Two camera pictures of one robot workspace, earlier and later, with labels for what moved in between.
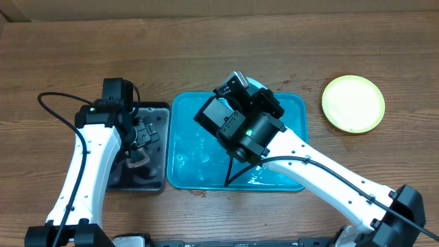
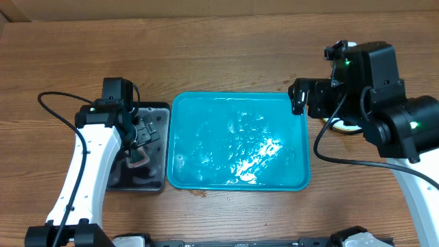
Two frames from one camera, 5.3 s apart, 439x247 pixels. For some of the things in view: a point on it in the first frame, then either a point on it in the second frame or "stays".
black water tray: (153, 177) stays
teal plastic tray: (197, 159) stays
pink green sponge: (137, 158) stays
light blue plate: (254, 86) to (337, 123)
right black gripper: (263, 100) to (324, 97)
